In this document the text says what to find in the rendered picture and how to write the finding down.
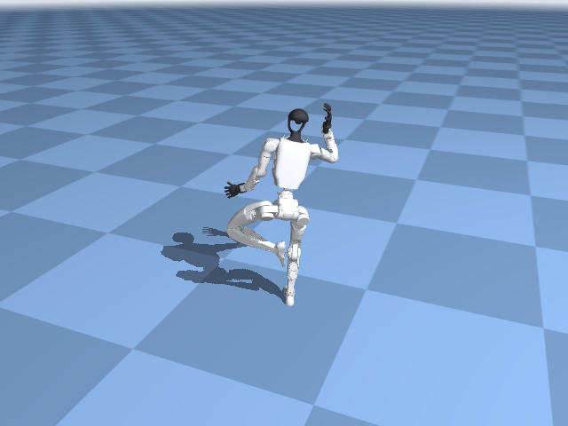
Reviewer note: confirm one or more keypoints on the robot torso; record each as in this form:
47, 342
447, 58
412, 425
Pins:
290, 164

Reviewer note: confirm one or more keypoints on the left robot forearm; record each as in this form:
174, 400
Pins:
251, 182

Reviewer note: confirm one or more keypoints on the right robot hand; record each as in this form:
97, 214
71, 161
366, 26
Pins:
327, 124

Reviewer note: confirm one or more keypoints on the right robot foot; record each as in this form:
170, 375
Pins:
289, 298

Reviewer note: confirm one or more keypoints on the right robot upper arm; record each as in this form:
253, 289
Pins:
321, 153

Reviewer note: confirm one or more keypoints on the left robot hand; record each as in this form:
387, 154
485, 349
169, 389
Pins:
233, 189

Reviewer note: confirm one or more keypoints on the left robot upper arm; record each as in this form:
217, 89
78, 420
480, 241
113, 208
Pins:
269, 146

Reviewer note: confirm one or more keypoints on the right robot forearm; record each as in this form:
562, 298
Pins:
330, 142

